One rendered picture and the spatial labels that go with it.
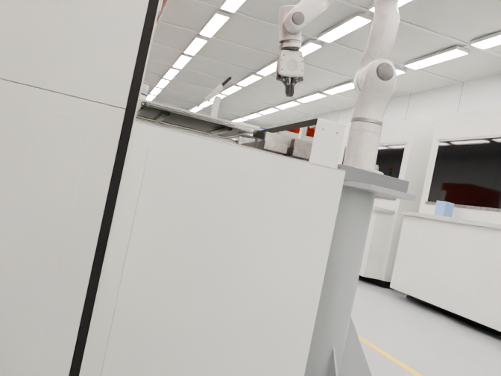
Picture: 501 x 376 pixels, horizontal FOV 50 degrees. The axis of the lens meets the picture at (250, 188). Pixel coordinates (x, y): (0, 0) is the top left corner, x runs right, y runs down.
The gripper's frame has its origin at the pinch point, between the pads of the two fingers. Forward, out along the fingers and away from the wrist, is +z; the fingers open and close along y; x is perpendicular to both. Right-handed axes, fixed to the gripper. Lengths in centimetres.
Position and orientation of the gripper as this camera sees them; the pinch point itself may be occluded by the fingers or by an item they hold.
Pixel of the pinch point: (289, 91)
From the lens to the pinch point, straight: 207.0
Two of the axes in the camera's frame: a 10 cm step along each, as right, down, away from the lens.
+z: 0.0, 10.0, 0.4
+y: 9.6, -0.1, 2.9
